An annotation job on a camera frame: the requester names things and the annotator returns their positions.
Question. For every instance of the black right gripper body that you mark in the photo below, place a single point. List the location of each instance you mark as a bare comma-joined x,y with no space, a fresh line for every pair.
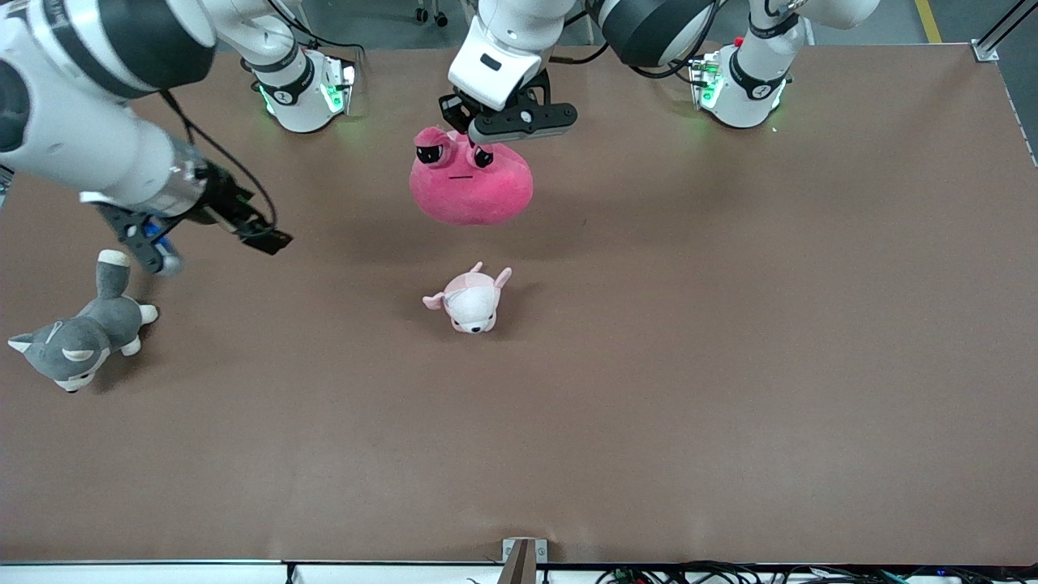
220,195

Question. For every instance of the round pink plush toy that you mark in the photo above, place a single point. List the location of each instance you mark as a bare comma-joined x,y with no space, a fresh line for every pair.
470,195

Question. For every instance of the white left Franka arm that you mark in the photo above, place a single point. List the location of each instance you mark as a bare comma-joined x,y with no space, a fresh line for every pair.
750,77

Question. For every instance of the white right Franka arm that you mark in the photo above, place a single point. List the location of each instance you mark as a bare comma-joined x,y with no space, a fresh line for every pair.
81,138

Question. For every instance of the grey white plush husky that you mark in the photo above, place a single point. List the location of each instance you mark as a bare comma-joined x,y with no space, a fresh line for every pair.
81,337

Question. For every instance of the pale pink plush pig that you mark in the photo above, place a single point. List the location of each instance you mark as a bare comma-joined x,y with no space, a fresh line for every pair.
473,304

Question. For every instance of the metal table edge bracket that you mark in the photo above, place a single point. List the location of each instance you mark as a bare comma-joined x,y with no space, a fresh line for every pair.
523,560

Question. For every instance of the aluminium frame profile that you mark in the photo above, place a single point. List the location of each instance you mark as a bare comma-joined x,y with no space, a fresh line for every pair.
985,50

